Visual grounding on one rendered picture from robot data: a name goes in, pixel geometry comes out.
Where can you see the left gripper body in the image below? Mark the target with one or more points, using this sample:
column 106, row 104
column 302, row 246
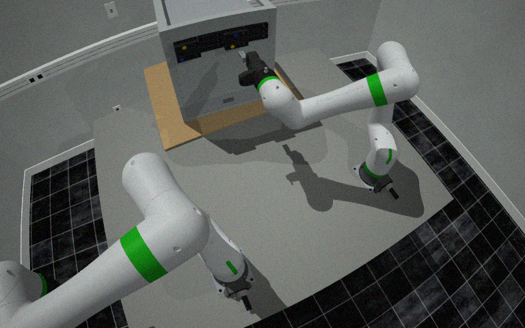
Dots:
column 52, row 283

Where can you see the grey metal rack frame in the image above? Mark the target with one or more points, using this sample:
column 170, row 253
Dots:
column 210, row 83

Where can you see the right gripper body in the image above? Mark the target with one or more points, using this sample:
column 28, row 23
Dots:
column 257, row 71

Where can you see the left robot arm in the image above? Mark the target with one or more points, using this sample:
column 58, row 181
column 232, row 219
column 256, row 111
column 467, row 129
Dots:
column 174, row 230

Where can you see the flat tan wooden board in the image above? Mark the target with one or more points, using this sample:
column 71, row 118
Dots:
column 173, row 130

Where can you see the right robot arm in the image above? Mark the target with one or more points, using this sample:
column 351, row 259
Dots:
column 395, row 81

